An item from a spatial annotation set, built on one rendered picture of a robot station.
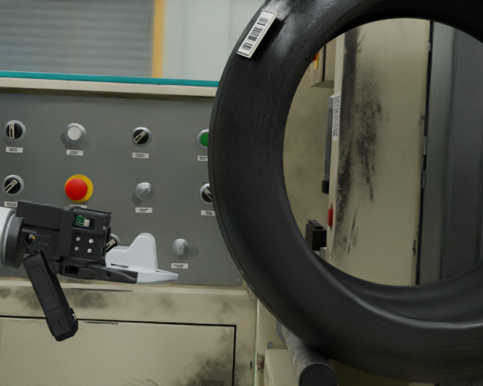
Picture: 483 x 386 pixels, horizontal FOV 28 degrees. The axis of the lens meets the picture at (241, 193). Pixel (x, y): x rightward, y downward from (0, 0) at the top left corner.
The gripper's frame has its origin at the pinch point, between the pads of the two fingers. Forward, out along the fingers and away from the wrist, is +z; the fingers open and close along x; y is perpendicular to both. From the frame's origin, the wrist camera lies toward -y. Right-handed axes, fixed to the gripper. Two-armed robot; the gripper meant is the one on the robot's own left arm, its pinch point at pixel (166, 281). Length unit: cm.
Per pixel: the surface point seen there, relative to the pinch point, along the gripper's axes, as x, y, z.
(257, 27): -9.3, 32.2, 5.8
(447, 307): 14.7, 0.6, 39.5
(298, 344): 1.0, -5.4, 17.9
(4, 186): 55, 4, -34
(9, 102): 56, 19, -36
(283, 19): -10.4, 33.4, 8.6
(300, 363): -8.0, -5.9, 17.6
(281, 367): 10.7, -10.9, 17.2
